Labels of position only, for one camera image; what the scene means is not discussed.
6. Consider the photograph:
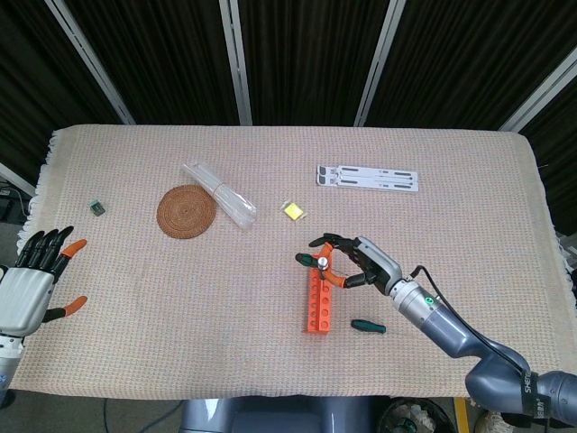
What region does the round woven rattan coaster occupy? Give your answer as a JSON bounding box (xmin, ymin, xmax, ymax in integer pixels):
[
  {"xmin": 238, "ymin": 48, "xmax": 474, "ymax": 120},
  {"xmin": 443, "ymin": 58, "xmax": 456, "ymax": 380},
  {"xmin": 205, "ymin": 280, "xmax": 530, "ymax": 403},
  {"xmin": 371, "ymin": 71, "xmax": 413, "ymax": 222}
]
[{"xmin": 156, "ymin": 184, "xmax": 216, "ymax": 239}]

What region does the small yellow packet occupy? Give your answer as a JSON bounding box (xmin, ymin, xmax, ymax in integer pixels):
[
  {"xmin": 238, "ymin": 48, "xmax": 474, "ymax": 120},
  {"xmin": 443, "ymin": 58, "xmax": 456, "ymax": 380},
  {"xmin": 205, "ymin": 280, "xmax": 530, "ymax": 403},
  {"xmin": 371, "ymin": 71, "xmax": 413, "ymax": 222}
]
[{"xmin": 279, "ymin": 201, "xmax": 308, "ymax": 223}]

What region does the orange screwdriver holder rack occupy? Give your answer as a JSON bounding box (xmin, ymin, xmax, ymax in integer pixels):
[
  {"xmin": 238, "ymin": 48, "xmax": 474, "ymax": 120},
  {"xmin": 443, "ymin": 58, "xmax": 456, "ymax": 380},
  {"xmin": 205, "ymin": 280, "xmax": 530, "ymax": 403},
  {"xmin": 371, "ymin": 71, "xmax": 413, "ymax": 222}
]
[{"xmin": 305, "ymin": 249, "xmax": 335, "ymax": 336}]

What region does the black trash bin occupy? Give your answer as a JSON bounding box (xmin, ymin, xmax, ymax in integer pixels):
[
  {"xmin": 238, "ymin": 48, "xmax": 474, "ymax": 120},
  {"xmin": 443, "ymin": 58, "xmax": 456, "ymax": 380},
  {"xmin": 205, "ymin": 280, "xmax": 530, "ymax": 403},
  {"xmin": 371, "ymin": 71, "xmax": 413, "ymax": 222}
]
[{"xmin": 378, "ymin": 396, "xmax": 456, "ymax": 433}]

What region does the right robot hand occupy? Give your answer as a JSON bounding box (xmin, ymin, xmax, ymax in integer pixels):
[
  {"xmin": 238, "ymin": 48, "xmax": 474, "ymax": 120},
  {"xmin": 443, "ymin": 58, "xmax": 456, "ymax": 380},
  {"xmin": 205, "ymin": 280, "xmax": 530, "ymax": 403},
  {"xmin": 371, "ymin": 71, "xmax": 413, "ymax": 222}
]
[{"xmin": 308, "ymin": 233, "xmax": 403, "ymax": 294}]

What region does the white rag bundle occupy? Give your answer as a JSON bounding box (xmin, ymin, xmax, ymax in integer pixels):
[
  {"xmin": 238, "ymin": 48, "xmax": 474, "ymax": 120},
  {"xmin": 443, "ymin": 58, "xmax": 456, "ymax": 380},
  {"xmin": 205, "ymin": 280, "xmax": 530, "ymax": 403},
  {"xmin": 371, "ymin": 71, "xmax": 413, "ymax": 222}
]
[{"xmin": 477, "ymin": 405, "xmax": 510, "ymax": 433}]

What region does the white partition frame post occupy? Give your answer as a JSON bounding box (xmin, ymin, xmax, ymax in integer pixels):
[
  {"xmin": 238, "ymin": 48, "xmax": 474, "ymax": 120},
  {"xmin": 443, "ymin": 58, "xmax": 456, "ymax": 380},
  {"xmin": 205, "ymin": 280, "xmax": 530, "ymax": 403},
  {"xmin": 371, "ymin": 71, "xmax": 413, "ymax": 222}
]
[
  {"xmin": 43, "ymin": 0, "xmax": 136, "ymax": 126},
  {"xmin": 0, "ymin": 161, "xmax": 36, "ymax": 198},
  {"xmin": 498, "ymin": 58, "xmax": 577, "ymax": 133},
  {"xmin": 353, "ymin": 0, "xmax": 408, "ymax": 127},
  {"xmin": 219, "ymin": 0, "xmax": 253, "ymax": 126}
]

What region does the white folding laptop stand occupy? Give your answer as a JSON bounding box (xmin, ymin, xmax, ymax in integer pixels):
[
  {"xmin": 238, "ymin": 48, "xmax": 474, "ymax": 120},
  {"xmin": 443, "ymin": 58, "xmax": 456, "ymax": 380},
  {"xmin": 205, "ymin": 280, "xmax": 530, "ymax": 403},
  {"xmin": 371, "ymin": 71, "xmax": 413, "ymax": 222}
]
[{"xmin": 316, "ymin": 164, "xmax": 420, "ymax": 194}]

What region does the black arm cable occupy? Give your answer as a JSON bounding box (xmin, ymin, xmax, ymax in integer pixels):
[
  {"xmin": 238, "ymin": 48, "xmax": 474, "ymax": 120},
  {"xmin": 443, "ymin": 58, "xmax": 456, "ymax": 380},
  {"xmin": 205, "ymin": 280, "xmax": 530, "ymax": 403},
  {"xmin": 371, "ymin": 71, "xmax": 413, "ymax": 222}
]
[{"xmin": 408, "ymin": 264, "xmax": 533, "ymax": 378}]

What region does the grey robot torso base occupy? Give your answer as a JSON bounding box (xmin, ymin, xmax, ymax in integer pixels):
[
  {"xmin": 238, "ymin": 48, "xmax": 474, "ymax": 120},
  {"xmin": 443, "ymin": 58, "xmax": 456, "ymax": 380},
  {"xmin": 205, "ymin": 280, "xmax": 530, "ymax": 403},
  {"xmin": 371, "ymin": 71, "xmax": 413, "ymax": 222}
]
[{"xmin": 179, "ymin": 396, "xmax": 393, "ymax": 433}]

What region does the bundle of clear plastic tubes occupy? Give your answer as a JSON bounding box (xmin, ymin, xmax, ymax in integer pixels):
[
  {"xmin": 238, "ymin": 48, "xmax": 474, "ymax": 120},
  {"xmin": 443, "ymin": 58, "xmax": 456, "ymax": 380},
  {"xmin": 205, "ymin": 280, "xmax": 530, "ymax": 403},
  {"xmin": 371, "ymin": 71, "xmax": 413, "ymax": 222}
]
[{"xmin": 181, "ymin": 161, "xmax": 259, "ymax": 233}]

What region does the beige woven tablecloth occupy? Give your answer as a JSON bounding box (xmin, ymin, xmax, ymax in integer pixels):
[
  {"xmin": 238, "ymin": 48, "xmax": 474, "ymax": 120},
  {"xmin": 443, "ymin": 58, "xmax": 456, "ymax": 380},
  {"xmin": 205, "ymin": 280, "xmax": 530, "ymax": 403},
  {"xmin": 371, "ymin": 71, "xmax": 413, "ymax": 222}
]
[{"xmin": 15, "ymin": 124, "xmax": 573, "ymax": 407}]

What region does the thick teal black screwdriver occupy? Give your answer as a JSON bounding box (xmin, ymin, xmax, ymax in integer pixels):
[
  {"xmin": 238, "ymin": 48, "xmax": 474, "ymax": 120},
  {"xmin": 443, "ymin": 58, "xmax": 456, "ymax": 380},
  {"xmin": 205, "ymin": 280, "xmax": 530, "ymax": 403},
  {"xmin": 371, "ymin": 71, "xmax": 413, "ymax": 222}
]
[{"xmin": 351, "ymin": 318, "xmax": 388, "ymax": 336}]

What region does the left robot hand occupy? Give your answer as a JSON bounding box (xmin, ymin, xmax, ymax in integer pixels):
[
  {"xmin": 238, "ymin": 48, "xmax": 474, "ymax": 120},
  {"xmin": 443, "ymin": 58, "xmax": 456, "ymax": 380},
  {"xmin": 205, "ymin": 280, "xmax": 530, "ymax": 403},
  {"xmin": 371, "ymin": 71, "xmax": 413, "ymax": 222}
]
[{"xmin": 0, "ymin": 226, "xmax": 88, "ymax": 337}]

